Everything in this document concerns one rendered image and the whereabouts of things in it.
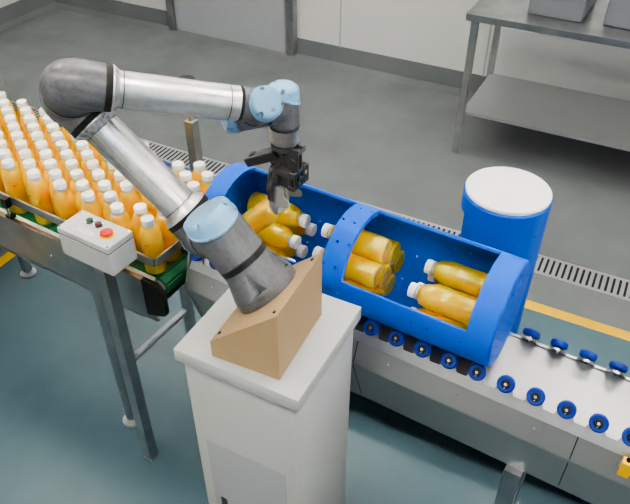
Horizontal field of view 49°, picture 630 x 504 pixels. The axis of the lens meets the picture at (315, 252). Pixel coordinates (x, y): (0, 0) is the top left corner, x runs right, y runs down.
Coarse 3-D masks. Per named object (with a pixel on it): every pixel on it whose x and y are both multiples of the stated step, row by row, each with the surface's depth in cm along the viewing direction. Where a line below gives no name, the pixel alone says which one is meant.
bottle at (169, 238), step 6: (156, 216) 207; (162, 216) 206; (156, 222) 207; (162, 222) 206; (162, 228) 207; (162, 234) 208; (168, 234) 208; (168, 240) 210; (174, 240) 211; (168, 246) 211; (180, 252) 216; (168, 258) 214; (174, 258) 215
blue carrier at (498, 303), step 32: (224, 192) 190; (320, 192) 190; (320, 224) 207; (352, 224) 176; (384, 224) 194; (416, 224) 178; (416, 256) 194; (448, 256) 188; (480, 256) 182; (512, 256) 167; (352, 288) 174; (512, 288) 159; (384, 320) 176; (416, 320) 168; (480, 320) 159; (512, 320) 178; (480, 352) 163
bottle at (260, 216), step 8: (264, 200) 187; (256, 208) 186; (264, 208) 184; (248, 216) 188; (256, 216) 186; (264, 216) 185; (272, 216) 185; (256, 224) 188; (264, 224) 187; (256, 232) 191
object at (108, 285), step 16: (96, 272) 205; (112, 288) 208; (112, 304) 211; (112, 320) 216; (112, 336) 222; (128, 336) 224; (128, 352) 226; (128, 368) 230; (128, 384) 236; (144, 400) 244; (144, 416) 248; (144, 432) 252; (144, 448) 259
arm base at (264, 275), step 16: (256, 256) 144; (272, 256) 147; (240, 272) 144; (256, 272) 144; (272, 272) 145; (288, 272) 147; (240, 288) 145; (256, 288) 145; (272, 288) 144; (240, 304) 147; (256, 304) 145
